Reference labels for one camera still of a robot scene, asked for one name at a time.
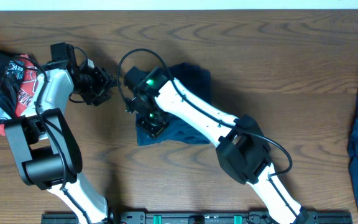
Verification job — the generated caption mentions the dark blue shorts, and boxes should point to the dark blue shorts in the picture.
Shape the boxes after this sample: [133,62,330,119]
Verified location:
[135,62,213,147]

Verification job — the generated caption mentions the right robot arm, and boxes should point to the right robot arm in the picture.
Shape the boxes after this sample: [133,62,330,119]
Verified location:
[124,67,307,223]

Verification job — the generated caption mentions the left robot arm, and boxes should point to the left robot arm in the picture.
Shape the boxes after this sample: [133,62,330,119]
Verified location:
[4,42,117,223]

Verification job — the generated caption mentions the black red clothes pile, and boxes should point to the black red clothes pile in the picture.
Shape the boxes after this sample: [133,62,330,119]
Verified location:
[0,50,38,136]

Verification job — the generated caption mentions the green rail clamp left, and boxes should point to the green rail clamp left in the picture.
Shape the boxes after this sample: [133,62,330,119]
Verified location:
[153,215,162,224]

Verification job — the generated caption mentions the green rail clamp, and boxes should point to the green rail clamp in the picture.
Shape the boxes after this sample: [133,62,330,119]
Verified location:
[153,215,162,224]
[234,215,242,224]

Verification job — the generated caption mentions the black aluminium mounting rail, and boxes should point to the black aluminium mounting rail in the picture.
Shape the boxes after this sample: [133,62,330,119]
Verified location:
[41,211,353,224]

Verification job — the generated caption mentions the green rail clamp right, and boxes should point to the green rail clamp right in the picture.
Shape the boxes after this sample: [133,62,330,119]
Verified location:
[234,215,242,224]

